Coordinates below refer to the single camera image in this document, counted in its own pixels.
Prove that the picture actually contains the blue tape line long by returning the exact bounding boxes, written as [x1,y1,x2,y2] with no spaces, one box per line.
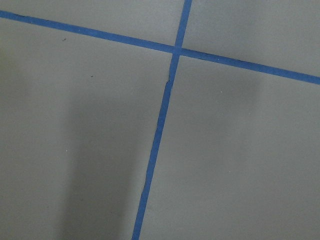
[0,10,320,85]

